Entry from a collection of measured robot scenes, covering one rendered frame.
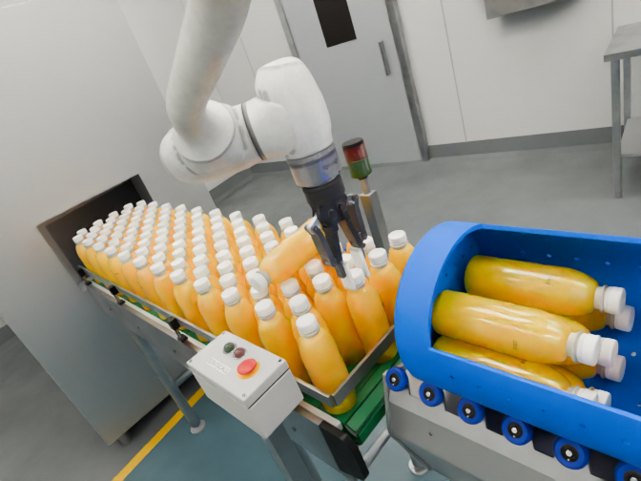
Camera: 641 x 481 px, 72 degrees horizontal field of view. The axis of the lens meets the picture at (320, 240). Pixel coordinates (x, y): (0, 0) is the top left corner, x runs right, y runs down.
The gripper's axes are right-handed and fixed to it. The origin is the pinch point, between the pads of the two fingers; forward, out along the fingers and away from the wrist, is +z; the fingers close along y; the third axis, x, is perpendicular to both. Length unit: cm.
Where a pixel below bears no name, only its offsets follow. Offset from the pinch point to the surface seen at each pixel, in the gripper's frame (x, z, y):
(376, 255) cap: -0.3, 1.2, 7.0
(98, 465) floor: 167, 111, -67
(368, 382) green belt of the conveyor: -2.3, 23.2, -8.4
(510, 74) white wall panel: 111, 46, 312
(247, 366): 2.0, 1.9, -28.0
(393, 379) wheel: -12.0, 16.4, -9.6
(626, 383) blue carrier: -44.7, 17.3, 6.8
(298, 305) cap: 4.6, 1.1, -12.5
